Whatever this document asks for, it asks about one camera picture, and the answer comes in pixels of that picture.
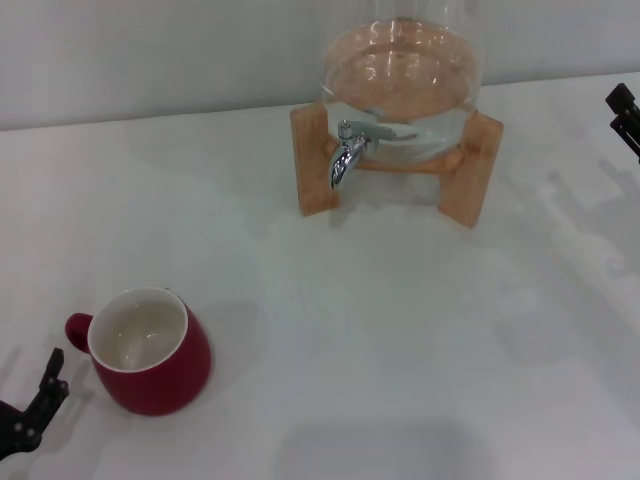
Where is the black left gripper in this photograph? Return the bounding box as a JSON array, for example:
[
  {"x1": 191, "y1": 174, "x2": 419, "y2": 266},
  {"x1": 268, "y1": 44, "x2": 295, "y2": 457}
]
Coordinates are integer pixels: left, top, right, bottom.
[{"x1": 0, "y1": 347, "x2": 70, "y2": 454}]

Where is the red ceramic cup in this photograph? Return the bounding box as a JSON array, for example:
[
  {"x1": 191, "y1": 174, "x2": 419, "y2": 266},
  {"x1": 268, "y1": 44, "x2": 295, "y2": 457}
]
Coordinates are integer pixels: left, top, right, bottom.
[{"x1": 63, "y1": 286, "x2": 212, "y2": 416}]

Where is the chrome faucet tap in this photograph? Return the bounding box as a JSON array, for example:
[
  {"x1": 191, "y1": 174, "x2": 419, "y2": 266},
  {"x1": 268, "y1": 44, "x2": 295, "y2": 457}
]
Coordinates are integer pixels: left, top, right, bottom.
[{"x1": 327, "y1": 119, "x2": 397, "y2": 190}]

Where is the glass drink dispenser jar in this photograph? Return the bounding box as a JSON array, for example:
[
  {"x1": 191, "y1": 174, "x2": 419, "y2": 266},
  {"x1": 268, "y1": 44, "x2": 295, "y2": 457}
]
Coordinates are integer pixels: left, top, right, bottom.
[{"x1": 319, "y1": 0, "x2": 485, "y2": 164}]

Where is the wooden dispenser stand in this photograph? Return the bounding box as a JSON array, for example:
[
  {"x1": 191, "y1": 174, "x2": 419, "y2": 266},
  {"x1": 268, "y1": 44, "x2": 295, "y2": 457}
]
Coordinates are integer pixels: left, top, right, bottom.
[{"x1": 289, "y1": 97, "x2": 504, "y2": 230}]

